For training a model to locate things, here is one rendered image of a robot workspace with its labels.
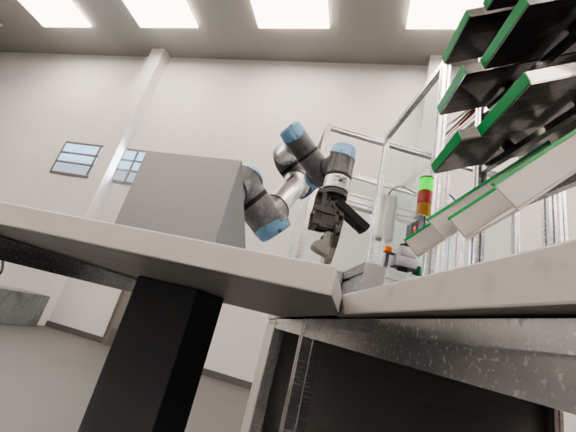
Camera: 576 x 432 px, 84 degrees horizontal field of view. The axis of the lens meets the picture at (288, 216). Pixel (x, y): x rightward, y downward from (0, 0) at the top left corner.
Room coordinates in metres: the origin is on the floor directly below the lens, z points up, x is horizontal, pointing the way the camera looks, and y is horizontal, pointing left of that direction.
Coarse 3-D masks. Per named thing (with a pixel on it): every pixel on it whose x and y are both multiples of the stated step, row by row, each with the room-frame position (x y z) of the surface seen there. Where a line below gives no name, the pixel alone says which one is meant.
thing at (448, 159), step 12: (456, 132) 0.49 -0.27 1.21; (468, 132) 0.49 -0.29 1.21; (516, 132) 0.49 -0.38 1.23; (528, 132) 0.49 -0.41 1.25; (564, 132) 0.51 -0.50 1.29; (456, 144) 0.51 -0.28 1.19; (468, 144) 0.51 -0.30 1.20; (480, 144) 0.51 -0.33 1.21; (492, 144) 0.52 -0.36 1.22; (504, 144) 0.53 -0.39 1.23; (540, 144) 0.55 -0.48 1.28; (444, 156) 0.56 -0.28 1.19; (456, 156) 0.55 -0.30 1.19; (468, 156) 0.56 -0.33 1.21; (480, 156) 0.56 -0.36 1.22; (492, 156) 0.57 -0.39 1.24; (516, 156) 0.59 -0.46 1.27; (432, 168) 0.62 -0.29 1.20; (444, 168) 0.60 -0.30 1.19; (456, 168) 0.61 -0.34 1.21
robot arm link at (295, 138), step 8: (288, 128) 0.83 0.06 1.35; (296, 128) 0.83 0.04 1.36; (304, 128) 0.85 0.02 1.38; (280, 136) 0.87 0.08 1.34; (288, 136) 0.84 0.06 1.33; (296, 136) 0.84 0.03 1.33; (304, 136) 0.84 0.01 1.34; (280, 144) 1.05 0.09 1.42; (288, 144) 0.86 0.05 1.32; (296, 144) 0.85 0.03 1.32; (304, 144) 0.85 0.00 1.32; (312, 144) 0.85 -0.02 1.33; (280, 152) 1.04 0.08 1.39; (288, 152) 0.93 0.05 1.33; (296, 152) 0.87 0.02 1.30; (304, 152) 0.86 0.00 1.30; (312, 152) 0.86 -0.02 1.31; (280, 160) 1.16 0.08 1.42; (288, 160) 1.11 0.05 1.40; (296, 160) 1.20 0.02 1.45; (280, 168) 1.22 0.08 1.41
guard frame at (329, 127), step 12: (324, 132) 1.65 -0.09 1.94; (336, 132) 1.65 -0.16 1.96; (348, 132) 1.63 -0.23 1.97; (324, 144) 1.63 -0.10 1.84; (324, 156) 1.63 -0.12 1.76; (468, 168) 1.68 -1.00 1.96; (372, 180) 2.15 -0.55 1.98; (300, 204) 2.12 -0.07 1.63; (312, 204) 1.63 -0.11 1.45; (516, 216) 1.69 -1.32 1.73; (516, 228) 1.69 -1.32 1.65; (300, 240) 1.63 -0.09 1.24; (516, 240) 1.69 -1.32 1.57; (288, 252) 2.13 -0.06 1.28; (300, 252) 1.63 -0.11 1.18; (516, 252) 1.69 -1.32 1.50
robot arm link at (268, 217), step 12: (288, 168) 1.21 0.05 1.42; (300, 168) 1.21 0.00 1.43; (288, 180) 1.15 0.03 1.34; (300, 180) 1.18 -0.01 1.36; (276, 192) 1.06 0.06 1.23; (288, 192) 1.08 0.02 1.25; (300, 192) 1.16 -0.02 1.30; (312, 192) 1.25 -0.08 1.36; (264, 204) 0.93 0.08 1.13; (276, 204) 0.96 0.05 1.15; (288, 204) 1.05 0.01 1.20; (252, 216) 0.94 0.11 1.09; (264, 216) 0.94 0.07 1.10; (276, 216) 0.95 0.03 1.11; (252, 228) 0.98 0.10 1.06; (264, 228) 0.96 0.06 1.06; (276, 228) 0.95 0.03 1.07; (264, 240) 0.99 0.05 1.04
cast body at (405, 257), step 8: (400, 248) 0.85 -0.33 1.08; (408, 248) 0.85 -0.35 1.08; (392, 256) 0.87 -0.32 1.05; (400, 256) 0.85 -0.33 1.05; (408, 256) 0.85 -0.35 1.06; (392, 264) 0.87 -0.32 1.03; (400, 264) 0.85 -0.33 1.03; (408, 264) 0.85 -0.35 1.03; (416, 264) 0.85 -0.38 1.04; (416, 272) 0.87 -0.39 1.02
